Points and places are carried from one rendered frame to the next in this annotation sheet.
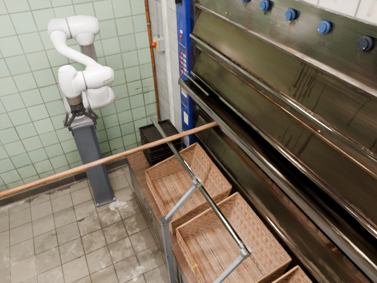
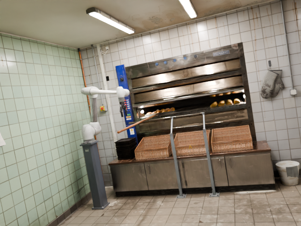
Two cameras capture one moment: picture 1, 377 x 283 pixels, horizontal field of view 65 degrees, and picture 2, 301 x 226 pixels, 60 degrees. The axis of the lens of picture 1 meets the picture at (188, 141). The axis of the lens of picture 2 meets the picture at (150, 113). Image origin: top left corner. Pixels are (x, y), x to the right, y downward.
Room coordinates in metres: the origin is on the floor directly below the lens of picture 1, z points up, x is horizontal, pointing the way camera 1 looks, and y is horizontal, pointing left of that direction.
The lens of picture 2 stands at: (-1.33, 3.08, 1.54)
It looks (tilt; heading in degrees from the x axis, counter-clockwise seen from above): 4 degrees down; 313
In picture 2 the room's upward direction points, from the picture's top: 10 degrees counter-clockwise
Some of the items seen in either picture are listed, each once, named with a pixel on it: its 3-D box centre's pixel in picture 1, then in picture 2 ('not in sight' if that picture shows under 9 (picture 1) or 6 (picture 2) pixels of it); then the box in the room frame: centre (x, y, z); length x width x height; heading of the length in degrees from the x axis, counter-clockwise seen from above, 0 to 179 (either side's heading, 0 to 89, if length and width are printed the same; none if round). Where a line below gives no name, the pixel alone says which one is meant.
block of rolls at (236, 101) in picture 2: not in sight; (225, 102); (0.78, -1.10, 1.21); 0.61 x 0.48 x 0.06; 115
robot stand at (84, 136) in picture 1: (93, 163); (95, 174); (2.04, 0.90, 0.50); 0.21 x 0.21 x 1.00; 23
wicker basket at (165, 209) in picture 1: (185, 184); (155, 146); (1.53, 0.03, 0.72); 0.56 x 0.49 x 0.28; 24
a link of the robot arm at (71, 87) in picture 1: (71, 80); (120, 92); (1.46, 0.62, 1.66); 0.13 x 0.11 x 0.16; 112
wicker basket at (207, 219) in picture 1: (228, 249); (191, 142); (0.98, -0.22, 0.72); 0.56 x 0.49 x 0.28; 24
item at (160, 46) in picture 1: (159, 43); (103, 108); (2.46, 0.22, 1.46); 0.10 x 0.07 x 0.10; 25
